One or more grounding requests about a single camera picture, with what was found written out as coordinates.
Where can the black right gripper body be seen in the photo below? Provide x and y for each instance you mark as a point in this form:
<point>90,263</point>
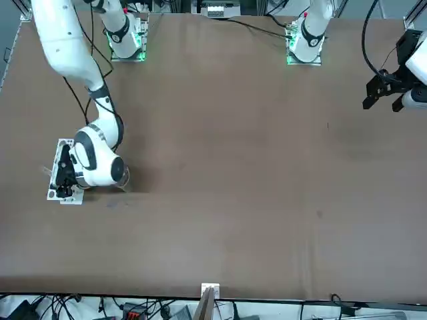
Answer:
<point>65,166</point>

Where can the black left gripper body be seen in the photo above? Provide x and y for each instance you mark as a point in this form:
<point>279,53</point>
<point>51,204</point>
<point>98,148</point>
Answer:
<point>395,83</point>

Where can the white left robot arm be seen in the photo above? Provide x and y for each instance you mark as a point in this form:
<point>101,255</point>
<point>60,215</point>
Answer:
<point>312,36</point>

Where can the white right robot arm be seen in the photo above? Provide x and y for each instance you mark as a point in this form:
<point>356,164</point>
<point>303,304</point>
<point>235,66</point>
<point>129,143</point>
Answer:
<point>56,40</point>

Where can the white test tube rack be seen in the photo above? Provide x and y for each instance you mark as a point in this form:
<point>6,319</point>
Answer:
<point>56,153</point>

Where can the small clear glass beaker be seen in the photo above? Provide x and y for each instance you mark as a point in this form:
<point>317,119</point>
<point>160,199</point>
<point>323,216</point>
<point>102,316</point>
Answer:
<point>126,180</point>

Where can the red and black device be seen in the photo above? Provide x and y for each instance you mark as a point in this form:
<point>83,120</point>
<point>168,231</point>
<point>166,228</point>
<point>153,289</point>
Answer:
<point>133,311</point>

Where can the white power strip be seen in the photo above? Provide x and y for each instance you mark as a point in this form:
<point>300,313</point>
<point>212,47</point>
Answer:
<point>220,11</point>

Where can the grey foot pedal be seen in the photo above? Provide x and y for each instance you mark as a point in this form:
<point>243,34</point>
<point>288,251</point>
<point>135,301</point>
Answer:
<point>183,314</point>

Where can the small white box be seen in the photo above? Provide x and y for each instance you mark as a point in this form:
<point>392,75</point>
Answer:
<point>215,288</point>

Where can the brown wooden board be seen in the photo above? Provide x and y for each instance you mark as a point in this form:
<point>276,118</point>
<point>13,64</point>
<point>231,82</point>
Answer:
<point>205,306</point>

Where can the silver metal bar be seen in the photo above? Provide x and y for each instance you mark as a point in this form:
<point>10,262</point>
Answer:
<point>383,316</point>

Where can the black wrist camera block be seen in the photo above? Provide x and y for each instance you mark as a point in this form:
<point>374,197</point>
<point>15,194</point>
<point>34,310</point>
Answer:
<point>408,45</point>

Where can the aluminium frame post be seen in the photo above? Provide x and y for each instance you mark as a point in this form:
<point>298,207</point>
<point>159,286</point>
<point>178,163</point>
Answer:
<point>415,15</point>
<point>23,13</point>

